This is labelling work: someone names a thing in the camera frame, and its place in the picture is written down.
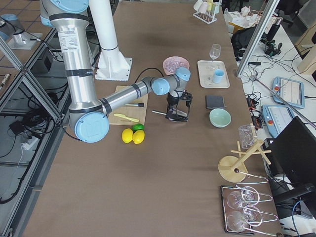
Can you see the black monitor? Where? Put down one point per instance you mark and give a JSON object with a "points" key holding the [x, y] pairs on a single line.
{"points": [[294, 156]]}

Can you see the aluminium frame post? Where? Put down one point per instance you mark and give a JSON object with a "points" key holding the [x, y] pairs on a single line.
{"points": [[260, 28]]}

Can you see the clear glass tumbler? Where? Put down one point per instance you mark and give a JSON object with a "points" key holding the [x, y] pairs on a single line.
{"points": [[246, 136]]}

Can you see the stainless steel ice scoop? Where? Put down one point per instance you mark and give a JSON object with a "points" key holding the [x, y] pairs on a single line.
{"points": [[174, 115]]}

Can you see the mint green upturned cup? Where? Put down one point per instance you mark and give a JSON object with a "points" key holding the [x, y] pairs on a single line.
{"points": [[215, 8]]}

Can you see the yellow upturned cup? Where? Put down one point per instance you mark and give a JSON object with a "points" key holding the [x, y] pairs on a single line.
{"points": [[209, 5]]}

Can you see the pink bowl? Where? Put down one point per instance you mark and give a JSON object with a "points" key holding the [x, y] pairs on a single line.
{"points": [[187, 65]]}

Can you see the metal wine glass rack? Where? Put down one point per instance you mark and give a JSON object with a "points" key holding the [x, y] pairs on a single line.
{"points": [[267, 217]]}

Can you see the green lime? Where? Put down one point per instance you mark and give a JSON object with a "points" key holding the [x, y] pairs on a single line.
{"points": [[137, 127]]}

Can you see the upper teach pendant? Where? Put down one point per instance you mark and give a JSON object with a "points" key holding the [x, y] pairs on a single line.
{"points": [[292, 91]]}

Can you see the teach pendant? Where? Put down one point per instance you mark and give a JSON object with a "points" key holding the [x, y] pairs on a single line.
{"points": [[292, 91], [276, 118]]}

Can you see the clear wine glass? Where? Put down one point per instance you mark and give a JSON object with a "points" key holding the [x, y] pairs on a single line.
{"points": [[214, 53]]}

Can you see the bamboo cutting board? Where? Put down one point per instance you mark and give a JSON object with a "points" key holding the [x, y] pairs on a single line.
{"points": [[135, 112]]}

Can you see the yellow plastic knife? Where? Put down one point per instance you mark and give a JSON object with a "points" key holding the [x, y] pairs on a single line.
{"points": [[126, 117]]}

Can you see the steel muddler black tip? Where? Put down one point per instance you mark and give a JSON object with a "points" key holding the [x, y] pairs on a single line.
{"points": [[135, 105]]}

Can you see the black water bottle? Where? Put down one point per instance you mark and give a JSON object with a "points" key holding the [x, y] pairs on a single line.
{"points": [[274, 28]]}

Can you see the green bowl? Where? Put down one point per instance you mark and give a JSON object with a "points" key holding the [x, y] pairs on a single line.
{"points": [[220, 118]]}

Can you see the white wire cup rack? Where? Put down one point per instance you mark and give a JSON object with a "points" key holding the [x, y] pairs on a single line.
{"points": [[207, 18]]}

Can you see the upper yellow lemon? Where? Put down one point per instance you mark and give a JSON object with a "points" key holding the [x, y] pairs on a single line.
{"points": [[127, 135]]}

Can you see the lower hanging wine glass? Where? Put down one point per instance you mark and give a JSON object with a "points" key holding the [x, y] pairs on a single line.
{"points": [[241, 221]]}

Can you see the cream serving tray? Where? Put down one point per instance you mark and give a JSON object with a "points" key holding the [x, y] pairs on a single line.
{"points": [[206, 75]]}

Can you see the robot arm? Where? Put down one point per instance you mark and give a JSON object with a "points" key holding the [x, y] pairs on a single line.
{"points": [[90, 51]]}

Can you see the hanging wine glass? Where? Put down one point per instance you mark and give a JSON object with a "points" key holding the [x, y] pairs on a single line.
{"points": [[241, 221], [242, 197]]}

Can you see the lower teach pendant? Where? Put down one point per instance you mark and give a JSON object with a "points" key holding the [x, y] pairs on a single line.
{"points": [[276, 118]]}

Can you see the pile of clear ice cubes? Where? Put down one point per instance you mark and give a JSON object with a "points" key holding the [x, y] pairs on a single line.
{"points": [[172, 64]]}

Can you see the wooden glass holder tree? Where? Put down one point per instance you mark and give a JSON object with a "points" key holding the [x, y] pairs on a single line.
{"points": [[233, 169]]}

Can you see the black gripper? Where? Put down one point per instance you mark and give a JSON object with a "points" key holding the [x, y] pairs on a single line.
{"points": [[172, 99]]}

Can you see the yellow lemon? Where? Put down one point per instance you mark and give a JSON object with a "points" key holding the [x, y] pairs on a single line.
{"points": [[138, 136], [127, 135]]}

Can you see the pink upturned cup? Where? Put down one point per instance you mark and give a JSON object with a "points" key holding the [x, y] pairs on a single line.
{"points": [[201, 6]]}

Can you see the upper hanging wine glass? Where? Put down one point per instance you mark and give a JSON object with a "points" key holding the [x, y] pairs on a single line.
{"points": [[242, 197]]}

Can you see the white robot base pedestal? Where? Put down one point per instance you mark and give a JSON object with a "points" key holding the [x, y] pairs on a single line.
{"points": [[112, 64]]}

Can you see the lower yellow lemon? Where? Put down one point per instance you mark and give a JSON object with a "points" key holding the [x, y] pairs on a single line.
{"points": [[138, 136]]}

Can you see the grey folded cloth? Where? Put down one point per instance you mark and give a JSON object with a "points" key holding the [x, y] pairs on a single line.
{"points": [[214, 101]]}

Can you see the black backpack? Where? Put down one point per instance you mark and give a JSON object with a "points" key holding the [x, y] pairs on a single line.
{"points": [[240, 40]]}

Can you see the blue cup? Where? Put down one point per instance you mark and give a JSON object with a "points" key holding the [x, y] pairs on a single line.
{"points": [[218, 75]]}

